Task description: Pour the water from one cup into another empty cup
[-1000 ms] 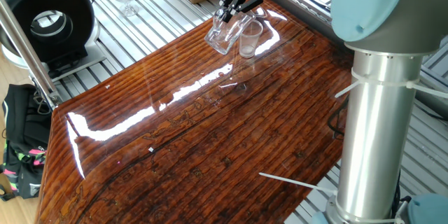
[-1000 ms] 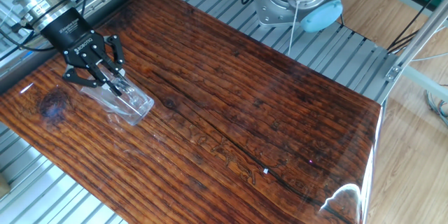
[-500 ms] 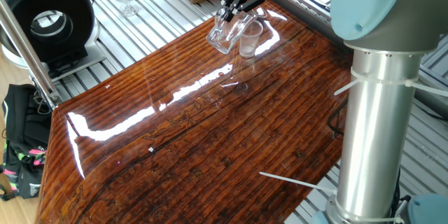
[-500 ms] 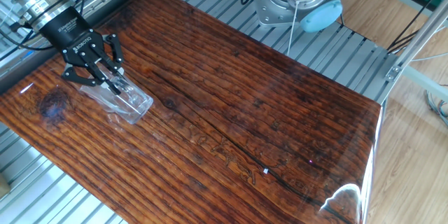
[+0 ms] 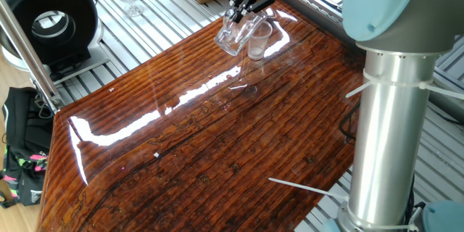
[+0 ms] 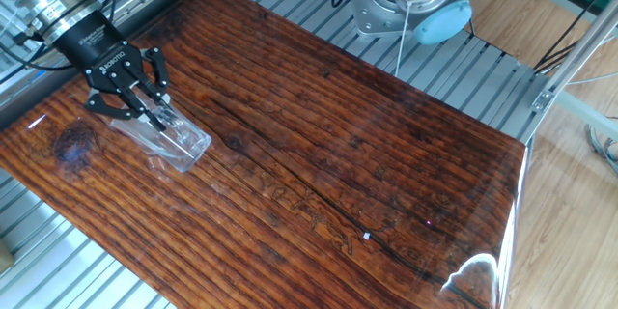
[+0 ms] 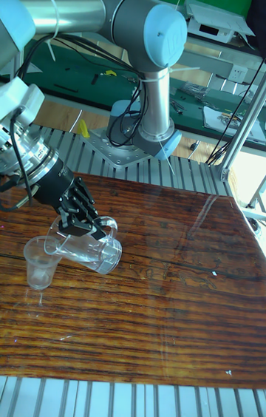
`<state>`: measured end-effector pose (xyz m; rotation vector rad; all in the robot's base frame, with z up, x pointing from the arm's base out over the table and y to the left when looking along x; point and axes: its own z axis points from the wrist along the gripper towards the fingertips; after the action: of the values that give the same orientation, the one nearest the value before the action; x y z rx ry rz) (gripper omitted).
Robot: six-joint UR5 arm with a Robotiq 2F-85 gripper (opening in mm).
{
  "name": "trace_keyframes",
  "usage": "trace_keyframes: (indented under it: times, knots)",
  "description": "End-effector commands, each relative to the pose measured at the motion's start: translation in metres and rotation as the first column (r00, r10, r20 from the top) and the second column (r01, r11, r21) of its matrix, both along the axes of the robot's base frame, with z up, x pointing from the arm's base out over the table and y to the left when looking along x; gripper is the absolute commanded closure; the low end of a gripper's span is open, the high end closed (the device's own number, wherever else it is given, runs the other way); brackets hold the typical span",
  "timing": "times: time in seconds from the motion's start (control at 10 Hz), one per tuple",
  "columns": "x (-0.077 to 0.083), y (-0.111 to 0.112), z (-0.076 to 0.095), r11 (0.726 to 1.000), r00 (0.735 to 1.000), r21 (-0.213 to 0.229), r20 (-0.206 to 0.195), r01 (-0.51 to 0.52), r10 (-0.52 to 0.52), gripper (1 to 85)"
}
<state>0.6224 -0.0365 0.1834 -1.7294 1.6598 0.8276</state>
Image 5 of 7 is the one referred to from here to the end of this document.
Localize clear glass handled beaker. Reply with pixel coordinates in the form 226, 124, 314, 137
213, 7, 268, 57

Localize small clear plastic cup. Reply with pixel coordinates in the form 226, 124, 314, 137
247, 20, 273, 62

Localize glossy wood-grain table mat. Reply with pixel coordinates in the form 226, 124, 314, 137
36, 0, 365, 232

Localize silver metal pole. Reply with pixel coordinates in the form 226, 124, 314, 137
0, 0, 66, 115

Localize black bag pink green print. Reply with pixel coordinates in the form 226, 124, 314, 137
0, 86, 54, 210

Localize black looped cables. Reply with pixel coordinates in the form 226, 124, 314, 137
339, 99, 362, 144

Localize black white ring-shaped device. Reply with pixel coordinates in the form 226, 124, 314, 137
0, 0, 112, 86

